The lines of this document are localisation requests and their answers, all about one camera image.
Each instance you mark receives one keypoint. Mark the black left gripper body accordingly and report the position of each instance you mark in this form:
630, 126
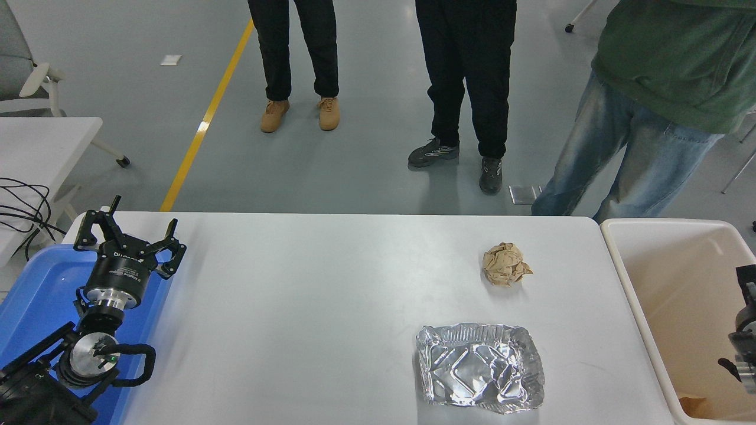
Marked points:
118, 277

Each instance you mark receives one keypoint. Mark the silver foil tray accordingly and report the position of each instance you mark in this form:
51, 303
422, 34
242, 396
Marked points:
478, 369

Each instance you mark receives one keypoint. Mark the blue plastic tray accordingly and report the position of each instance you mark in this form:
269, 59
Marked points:
41, 283

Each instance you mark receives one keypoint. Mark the white side table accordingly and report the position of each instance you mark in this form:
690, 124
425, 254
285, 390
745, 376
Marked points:
35, 147

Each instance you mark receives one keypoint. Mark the small white floor label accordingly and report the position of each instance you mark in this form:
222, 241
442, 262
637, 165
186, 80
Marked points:
171, 59

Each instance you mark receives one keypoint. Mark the grey office chair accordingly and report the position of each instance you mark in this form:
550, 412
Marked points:
12, 65

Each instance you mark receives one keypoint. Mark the person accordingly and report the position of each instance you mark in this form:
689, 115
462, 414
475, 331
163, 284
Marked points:
466, 59
667, 53
295, 41

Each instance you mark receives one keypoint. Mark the crumpled tan paper ball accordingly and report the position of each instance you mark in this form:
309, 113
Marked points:
505, 265

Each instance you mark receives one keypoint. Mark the silver floor plate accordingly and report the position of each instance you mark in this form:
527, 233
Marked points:
522, 195

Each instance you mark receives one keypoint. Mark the white chair leg with castor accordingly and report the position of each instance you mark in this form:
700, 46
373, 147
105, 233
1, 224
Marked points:
585, 15

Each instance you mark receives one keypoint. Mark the large pale plastic bin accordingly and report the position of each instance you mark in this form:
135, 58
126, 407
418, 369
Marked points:
679, 295

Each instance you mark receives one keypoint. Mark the grey metal chair leg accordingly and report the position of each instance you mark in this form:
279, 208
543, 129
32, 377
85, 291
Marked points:
738, 172

